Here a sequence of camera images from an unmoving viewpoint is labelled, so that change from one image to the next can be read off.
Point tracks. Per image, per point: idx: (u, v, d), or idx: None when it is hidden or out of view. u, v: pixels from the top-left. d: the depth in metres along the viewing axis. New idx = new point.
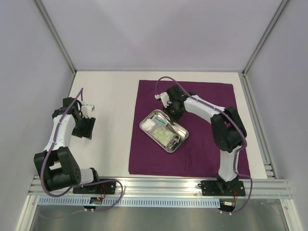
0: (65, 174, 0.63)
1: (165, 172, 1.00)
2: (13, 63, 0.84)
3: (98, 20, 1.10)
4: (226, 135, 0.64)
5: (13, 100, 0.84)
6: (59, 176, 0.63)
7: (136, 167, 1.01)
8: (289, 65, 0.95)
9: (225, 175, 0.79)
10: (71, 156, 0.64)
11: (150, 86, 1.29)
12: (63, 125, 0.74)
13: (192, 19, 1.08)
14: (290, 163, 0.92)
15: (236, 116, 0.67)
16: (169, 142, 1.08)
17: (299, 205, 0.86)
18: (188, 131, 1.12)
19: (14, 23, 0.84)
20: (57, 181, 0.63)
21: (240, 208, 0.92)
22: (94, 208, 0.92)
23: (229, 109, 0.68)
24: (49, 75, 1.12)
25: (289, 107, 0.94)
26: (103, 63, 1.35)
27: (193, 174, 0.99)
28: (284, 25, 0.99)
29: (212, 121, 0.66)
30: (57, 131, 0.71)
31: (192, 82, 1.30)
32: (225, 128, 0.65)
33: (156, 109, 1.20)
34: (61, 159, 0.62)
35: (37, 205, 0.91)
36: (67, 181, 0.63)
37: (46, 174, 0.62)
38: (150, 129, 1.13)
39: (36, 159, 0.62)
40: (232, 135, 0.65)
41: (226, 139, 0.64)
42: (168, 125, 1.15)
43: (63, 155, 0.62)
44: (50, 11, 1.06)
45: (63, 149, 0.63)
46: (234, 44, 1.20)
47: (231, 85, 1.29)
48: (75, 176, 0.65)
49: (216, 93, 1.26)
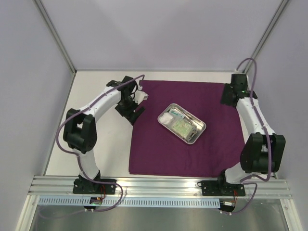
0: (80, 139, 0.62)
1: (165, 172, 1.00)
2: (12, 63, 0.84)
3: (98, 20, 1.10)
4: (254, 159, 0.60)
5: (13, 100, 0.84)
6: (76, 137, 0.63)
7: (136, 167, 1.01)
8: (289, 64, 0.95)
9: (230, 179, 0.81)
10: (94, 126, 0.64)
11: (150, 86, 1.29)
12: (106, 97, 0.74)
13: (192, 19, 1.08)
14: (290, 163, 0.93)
15: (278, 148, 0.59)
16: (188, 135, 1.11)
17: (299, 205, 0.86)
18: (205, 123, 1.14)
19: (13, 22, 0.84)
20: (72, 140, 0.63)
21: (240, 208, 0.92)
22: (94, 208, 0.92)
23: (276, 139, 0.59)
24: (49, 75, 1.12)
25: (290, 107, 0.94)
26: (104, 63, 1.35)
27: (193, 174, 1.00)
28: (284, 25, 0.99)
29: (251, 137, 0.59)
30: (98, 98, 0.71)
31: (192, 83, 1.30)
32: (257, 154, 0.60)
33: (173, 103, 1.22)
34: (83, 123, 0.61)
35: (37, 206, 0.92)
36: (79, 146, 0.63)
37: (68, 127, 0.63)
38: (168, 122, 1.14)
39: (70, 110, 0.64)
40: (258, 164, 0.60)
41: (250, 162, 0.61)
42: (186, 119, 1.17)
43: (86, 121, 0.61)
44: (50, 11, 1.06)
45: (89, 117, 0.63)
46: (234, 44, 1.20)
47: None
48: (87, 145, 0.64)
49: (216, 93, 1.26)
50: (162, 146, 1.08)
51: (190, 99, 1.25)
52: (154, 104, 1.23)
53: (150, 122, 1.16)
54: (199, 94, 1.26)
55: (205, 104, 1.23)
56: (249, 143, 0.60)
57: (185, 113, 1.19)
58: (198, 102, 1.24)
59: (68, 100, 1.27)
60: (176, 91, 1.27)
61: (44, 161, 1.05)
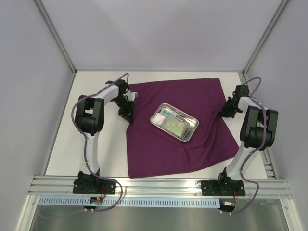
0: (92, 119, 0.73)
1: (164, 171, 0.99)
2: (13, 63, 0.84)
3: (98, 20, 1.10)
4: (252, 128, 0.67)
5: (13, 101, 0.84)
6: (87, 118, 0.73)
7: (134, 170, 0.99)
8: (289, 64, 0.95)
9: (230, 171, 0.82)
10: (103, 108, 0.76)
11: (140, 85, 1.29)
12: (109, 88, 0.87)
13: (192, 19, 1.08)
14: (290, 162, 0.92)
15: (273, 121, 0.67)
16: (183, 133, 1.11)
17: (300, 205, 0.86)
18: (198, 120, 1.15)
19: (13, 23, 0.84)
20: (84, 121, 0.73)
21: (240, 208, 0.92)
22: (94, 208, 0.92)
23: (271, 111, 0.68)
24: (49, 75, 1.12)
25: (290, 106, 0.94)
26: (104, 62, 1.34)
27: (192, 169, 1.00)
28: (284, 26, 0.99)
29: (249, 109, 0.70)
30: (103, 89, 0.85)
31: (182, 81, 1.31)
32: (254, 123, 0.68)
33: (163, 103, 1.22)
34: (95, 106, 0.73)
35: (37, 205, 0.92)
36: (91, 125, 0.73)
37: (80, 110, 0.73)
38: (161, 122, 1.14)
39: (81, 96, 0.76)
40: (257, 134, 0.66)
41: (249, 131, 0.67)
42: (179, 117, 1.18)
43: (97, 103, 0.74)
44: (50, 11, 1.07)
45: (100, 99, 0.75)
46: (233, 44, 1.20)
47: (219, 80, 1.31)
48: (98, 126, 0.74)
49: (205, 89, 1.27)
50: (159, 145, 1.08)
51: (181, 98, 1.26)
52: (145, 103, 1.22)
53: (144, 121, 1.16)
54: (190, 93, 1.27)
55: (195, 102, 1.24)
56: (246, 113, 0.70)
57: (177, 112, 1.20)
58: (187, 101, 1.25)
59: (68, 100, 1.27)
60: (166, 91, 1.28)
61: (44, 162, 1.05)
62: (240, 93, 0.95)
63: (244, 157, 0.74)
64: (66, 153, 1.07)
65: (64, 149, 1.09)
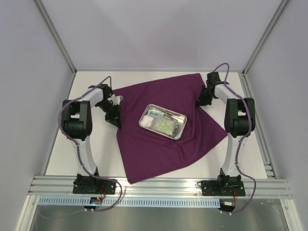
0: (79, 122, 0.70)
1: (162, 171, 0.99)
2: (13, 63, 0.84)
3: (98, 20, 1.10)
4: (235, 119, 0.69)
5: (13, 101, 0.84)
6: (74, 123, 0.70)
7: (134, 175, 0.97)
8: (289, 64, 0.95)
9: (227, 170, 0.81)
10: (90, 111, 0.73)
11: (125, 89, 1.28)
12: (94, 91, 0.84)
13: (192, 19, 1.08)
14: (290, 162, 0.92)
15: (252, 108, 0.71)
16: (173, 131, 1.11)
17: (300, 205, 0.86)
18: (185, 116, 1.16)
19: (13, 23, 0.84)
20: (71, 127, 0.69)
21: (240, 208, 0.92)
22: (94, 208, 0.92)
23: (248, 99, 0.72)
24: (49, 75, 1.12)
25: (290, 106, 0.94)
26: (104, 62, 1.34)
27: (188, 163, 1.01)
28: (284, 25, 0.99)
29: (228, 102, 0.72)
30: (87, 92, 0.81)
31: (168, 78, 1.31)
32: (236, 114, 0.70)
33: (149, 104, 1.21)
34: (82, 108, 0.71)
35: (37, 205, 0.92)
36: (79, 130, 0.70)
37: (66, 116, 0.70)
38: (150, 124, 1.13)
39: (65, 101, 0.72)
40: (241, 122, 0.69)
41: (233, 122, 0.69)
42: (166, 116, 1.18)
43: (83, 105, 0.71)
44: (50, 11, 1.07)
45: (85, 101, 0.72)
46: (233, 44, 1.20)
47: (199, 74, 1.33)
48: (87, 129, 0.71)
49: (189, 85, 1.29)
50: (153, 145, 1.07)
51: (169, 99, 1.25)
52: (131, 106, 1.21)
53: (133, 122, 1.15)
54: (176, 90, 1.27)
55: (181, 102, 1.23)
56: (227, 107, 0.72)
57: (164, 111, 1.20)
58: (173, 101, 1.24)
59: (68, 100, 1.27)
60: (153, 92, 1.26)
61: (44, 162, 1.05)
62: (212, 80, 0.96)
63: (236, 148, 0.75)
64: (66, 153, 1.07)
65: (64, 149, 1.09)
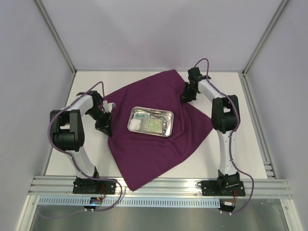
0: (70, 134, 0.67)
1: (161, 171, 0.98)
2: (13, 63, 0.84)
3: (98, 20, 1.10)
4: (222, 117, 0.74)
5: (13, 101, 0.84)
6: (65, 134, 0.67)
7: (134, 181, 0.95)
8: (289, 64, 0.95)
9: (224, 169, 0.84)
10: (80, 120, 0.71)
11: (108, 95, 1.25)
12: (82, 98, 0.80)
13: (192, 20, 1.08)
14: (290, 163, 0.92)
15: (237, 104, 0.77)
16: (162, 129, 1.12)
17: (300, 205, 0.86)
18: (172, 112, 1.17)
19: (13, 23, 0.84)
20: (61, 139, 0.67)
21: (240, 208, 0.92)
22: (94, 208, 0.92)
23: (231, 97, 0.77)
24: (49, 75, 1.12)
25: (290, 106, 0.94)
26: (104, 62, 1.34)
27: (184, 158, 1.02)
28: (284, 25, 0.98)
29: (213, 102, 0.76)
30: (75, 100, 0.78)
31: (147, 79, 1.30)
32: (222, 112, 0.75)
33: (134, 107, 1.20)
34: (71, 118, 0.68)
35: (37, 205, 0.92)
36: (70, 141, 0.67)
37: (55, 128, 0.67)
38: (139, 127, 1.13)
39: (53, 112, 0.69)
40: (228, 119, 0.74)
41: (221, 120, 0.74)
42: (153, 116, 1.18)
43: (72, 114, 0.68)
44: (50, 11, 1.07)
45: (75, 110, 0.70)
46: (234, 44, 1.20)
47: (174, 70, 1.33)
48: (79, 139, 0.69)
49: (170, 83, 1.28)
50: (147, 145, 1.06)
51: (157, 102, 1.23)
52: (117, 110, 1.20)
53: (121, 125, 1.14)
54: (161, 89, 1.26)
55: (168, 104, 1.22)
56: (213, 107, 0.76)
57: (149, 111, 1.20)
58: (159, 102, 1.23)
59: (68, 100, 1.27)
60: (147, 94, 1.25)
61: (44, 162, 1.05)
62: (194, 75, 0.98)
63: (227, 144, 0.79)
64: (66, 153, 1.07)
65: None
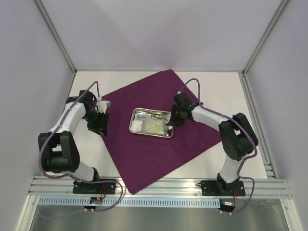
0: (64, 159, 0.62)
1: (162, 173, 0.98)
2: (13, 63, 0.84)
3: (98, 20, 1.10)
4: (237, 143, 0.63)
5: (13, 101, 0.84)
6: (58, 158, 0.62)
7: (135, 184, 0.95)
8: (289, 64, 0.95)
9: (229, 179, 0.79)
10: (73, 141, 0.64)
11: (107, 96, 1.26)
12: (72, 111, 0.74)
13: (192, 20, 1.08)
14: (290, 163, 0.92)
15: (246, 122, 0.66)
16: (164, 130, 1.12)
17: (299, 205, 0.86)
18: None
19: (14, 23, 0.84)
20: (55, 164, 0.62)
21: (240, 208, 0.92)
22: (94, 208, 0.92)
23: (238, 116, 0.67)
24: (49, 75, 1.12)
25: (290, 107, 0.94)
26: (104, 62, 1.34)
27: (186, 160, 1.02)
28: (284, 25, 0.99)
29: (221, 127, 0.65)
30: (65, 116, 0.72)
31: (146, 79, 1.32)
32: (235, 136, 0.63)
33: (135, 108, 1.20)
34: (62, 142, 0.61)
35: (37, 205, 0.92)
36: (64, 166, 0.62)
37: (45, 154, 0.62)
38: (141, 129, 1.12)
39: (41, 135, 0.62)
40: (243, 143, 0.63)
41: (237, 147, 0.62)
42: (154, 117, 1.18)
43: (63, 138, 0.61)
44: (50, 11, 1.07)
45: (66, 133, 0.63)
46: (233, 44, 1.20)
47: (171, 70, 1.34)
48: (73, 162, 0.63)
49: (168, 83, 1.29)
50: (147, 146, 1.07)
51: (157, 103, 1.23)
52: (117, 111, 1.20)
53: (121, 126, 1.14)
54: (160, 90, 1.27)
55: (168, 105, 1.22)
56: (222, 133, 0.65)
57: (151, 112, 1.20)
58: (159, 103, 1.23)
59: None
60: (147, 96, 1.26)
61: None
62: (183, 103, 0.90)
63: (238, 164, 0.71)
64: None
65: None
